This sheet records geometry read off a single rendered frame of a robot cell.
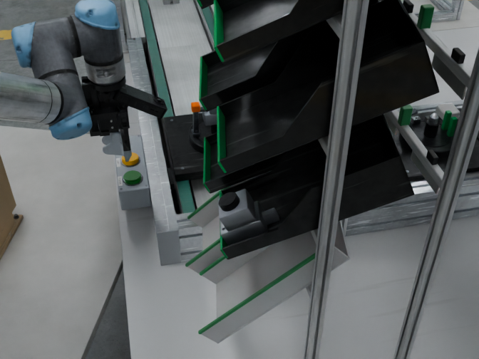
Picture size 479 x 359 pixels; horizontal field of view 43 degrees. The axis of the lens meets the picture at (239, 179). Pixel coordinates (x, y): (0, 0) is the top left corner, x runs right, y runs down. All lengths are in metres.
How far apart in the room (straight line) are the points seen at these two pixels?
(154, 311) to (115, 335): 1.07
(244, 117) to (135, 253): 0.60
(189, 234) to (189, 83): 0.65
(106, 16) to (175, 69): 0.76
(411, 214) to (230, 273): 0.51
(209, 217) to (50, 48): 0.43
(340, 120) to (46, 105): 0.54
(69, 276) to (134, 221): 0.20
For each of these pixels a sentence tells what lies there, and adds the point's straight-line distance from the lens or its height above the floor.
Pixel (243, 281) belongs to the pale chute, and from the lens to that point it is 1.06.
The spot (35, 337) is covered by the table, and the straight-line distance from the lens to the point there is 1.28.
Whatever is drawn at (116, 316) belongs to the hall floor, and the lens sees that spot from 2.37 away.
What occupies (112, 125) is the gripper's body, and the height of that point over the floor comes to 1.13.
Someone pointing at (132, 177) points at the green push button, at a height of 0.97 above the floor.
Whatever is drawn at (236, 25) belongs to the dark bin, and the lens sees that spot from 0.76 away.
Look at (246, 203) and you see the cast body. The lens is 0.86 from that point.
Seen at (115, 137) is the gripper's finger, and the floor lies 1.10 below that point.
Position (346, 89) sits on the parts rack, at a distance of 0.69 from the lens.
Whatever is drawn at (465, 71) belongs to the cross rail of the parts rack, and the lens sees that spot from 0.80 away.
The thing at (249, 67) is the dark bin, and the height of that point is 1.38.
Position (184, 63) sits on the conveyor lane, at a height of 0.92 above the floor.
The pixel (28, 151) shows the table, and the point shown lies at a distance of 1.73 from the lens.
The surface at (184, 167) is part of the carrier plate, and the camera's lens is 1.41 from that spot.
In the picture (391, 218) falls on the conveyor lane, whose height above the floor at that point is 0.90.
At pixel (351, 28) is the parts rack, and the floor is 1.56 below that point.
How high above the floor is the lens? 1.84
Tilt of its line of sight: 40 degrees down
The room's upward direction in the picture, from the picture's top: straight up
